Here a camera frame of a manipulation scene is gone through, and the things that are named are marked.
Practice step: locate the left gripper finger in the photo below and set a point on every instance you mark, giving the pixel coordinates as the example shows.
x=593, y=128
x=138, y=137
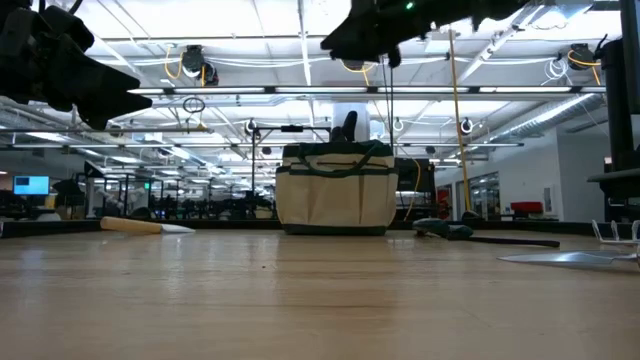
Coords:
x=105, y=77
x=107, y=106

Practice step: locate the beige green gardening tool bag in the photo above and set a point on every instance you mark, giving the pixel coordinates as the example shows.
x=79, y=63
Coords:
x=335, y=200

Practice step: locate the green-headed hammer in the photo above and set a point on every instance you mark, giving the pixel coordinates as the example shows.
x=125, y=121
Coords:
x=440, y=228

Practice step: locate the three-prong metal hand cultivator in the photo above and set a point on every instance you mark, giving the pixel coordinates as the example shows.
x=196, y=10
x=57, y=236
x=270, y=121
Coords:
x=615, y=231

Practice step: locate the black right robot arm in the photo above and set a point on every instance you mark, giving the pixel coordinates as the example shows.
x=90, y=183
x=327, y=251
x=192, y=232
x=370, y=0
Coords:
x=465, y=10

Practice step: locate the white round pillar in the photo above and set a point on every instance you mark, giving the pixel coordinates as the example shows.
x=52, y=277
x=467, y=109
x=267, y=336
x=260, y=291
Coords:
x=364, y=120

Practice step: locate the blue-lit background monitor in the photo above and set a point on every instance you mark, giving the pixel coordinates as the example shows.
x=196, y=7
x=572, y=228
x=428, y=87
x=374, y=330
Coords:
x=31, y=185

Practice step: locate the black cabinet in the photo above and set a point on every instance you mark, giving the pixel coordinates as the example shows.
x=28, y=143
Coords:
x=427, y=190

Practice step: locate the red storage box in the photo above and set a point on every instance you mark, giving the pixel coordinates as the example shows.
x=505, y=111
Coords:
x=529, y=208

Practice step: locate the grey side desk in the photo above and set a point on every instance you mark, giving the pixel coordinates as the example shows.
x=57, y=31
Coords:
x=620, y=176

